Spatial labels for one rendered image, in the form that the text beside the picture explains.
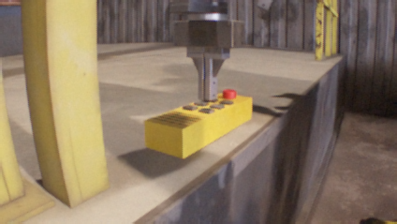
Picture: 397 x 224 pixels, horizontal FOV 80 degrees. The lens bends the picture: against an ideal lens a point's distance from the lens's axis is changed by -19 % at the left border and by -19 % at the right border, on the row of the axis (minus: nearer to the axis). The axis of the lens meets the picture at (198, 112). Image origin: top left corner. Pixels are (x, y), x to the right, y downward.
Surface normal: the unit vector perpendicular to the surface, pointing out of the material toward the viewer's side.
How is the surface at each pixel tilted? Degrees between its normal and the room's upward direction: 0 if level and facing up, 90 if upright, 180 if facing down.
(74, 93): 90
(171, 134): 90
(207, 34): 90
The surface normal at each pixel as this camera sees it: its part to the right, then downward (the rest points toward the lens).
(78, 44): 0.85, 0.15
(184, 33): -0.55, 0.22
